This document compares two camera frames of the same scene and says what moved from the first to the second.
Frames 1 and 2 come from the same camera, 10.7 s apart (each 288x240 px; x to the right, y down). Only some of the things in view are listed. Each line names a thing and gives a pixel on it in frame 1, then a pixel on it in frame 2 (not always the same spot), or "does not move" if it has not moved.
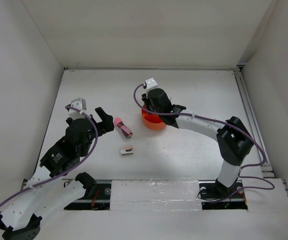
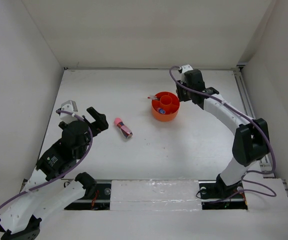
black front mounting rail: x=98 y=197 does not move
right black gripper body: x=148 y=104 -> x=184 y=94
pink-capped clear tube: x=125 y=130 does not move
